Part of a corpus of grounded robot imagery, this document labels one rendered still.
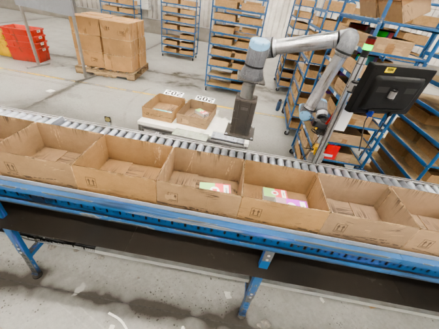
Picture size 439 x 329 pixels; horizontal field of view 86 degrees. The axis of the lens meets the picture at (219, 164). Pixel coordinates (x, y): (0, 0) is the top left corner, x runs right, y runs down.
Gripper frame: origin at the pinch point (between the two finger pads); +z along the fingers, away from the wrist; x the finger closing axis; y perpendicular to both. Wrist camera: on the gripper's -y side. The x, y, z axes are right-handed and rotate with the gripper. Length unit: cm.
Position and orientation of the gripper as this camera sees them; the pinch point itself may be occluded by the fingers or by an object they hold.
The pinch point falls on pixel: (323, 136)
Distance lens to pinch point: 200.1
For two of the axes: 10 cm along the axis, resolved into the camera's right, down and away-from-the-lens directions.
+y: -0.5, 4.0, 9.1
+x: -9.8, -1.8, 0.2
